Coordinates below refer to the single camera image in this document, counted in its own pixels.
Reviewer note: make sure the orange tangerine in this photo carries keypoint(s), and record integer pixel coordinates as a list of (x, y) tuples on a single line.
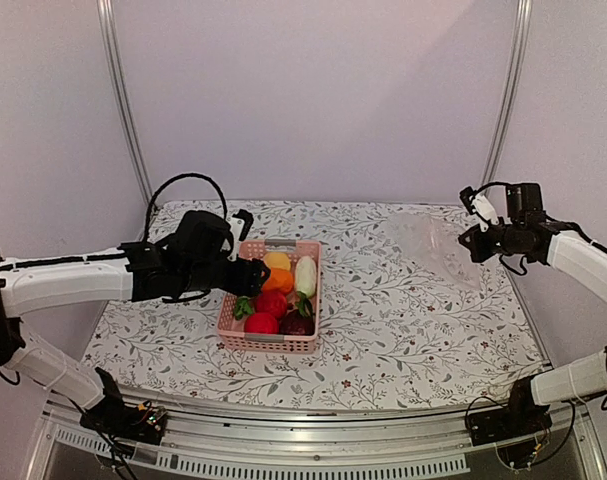
[(280, 280)]

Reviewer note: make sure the right aluminium frame post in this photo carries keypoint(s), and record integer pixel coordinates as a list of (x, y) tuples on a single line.
[(515, 63)]

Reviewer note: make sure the red apple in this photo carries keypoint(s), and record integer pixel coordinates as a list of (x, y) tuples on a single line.
[(261, 323)]

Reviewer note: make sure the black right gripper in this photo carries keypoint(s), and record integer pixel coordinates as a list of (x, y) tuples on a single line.
[(481, 253)]

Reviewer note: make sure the left aluminium frame post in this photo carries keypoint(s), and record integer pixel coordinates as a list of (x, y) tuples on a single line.
[(108, 28)]

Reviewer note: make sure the aluminium front rail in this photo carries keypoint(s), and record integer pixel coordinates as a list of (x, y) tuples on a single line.
[(207, 439)]

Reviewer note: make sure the white eggplant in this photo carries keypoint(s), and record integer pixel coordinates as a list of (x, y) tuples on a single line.
[(305, 276)]

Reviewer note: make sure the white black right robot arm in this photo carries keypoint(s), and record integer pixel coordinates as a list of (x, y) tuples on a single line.
[(564, 247)]

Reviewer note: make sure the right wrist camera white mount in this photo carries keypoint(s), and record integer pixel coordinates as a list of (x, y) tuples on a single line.
[(478, 205)]

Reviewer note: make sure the yellow peach fruit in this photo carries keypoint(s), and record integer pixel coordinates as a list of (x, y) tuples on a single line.
[(277, 260)]

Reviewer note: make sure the aluminium frame post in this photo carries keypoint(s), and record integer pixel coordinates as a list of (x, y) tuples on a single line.
[(515, 63), (108, 28)]

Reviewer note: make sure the clear zip top bag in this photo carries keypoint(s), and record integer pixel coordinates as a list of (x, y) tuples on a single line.
[(432, 243)]

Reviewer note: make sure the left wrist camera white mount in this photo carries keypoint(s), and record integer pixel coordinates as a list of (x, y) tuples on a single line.
[(240, 225)]

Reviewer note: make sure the pink plastic basket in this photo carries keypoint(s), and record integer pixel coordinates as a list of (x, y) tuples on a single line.
[(232, 332)]

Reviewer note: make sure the green leafy vegetable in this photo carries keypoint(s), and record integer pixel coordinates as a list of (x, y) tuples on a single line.
[(243, 307)]

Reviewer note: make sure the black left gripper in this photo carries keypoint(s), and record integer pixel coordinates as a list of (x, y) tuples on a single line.
[(248, 282)]

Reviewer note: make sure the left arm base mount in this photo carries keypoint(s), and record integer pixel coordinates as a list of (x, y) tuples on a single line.
[(144, 423)]

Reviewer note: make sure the red pomegranate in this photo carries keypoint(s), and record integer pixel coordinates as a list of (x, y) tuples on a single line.
[(272, 302)]

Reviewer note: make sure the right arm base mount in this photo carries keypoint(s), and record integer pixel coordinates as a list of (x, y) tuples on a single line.
[(488, 421)]

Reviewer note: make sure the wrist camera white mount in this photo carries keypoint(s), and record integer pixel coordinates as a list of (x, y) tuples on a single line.
[(240, 225), (478, 205)]

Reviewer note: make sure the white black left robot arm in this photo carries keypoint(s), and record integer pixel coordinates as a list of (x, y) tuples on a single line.
[(202, 255)]

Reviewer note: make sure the floral patterned table mat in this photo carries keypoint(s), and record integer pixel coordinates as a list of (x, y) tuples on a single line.
[(393, 335)]

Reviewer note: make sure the dark purple fruit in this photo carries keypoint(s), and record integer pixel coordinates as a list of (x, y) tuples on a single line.
[(295, 324)]

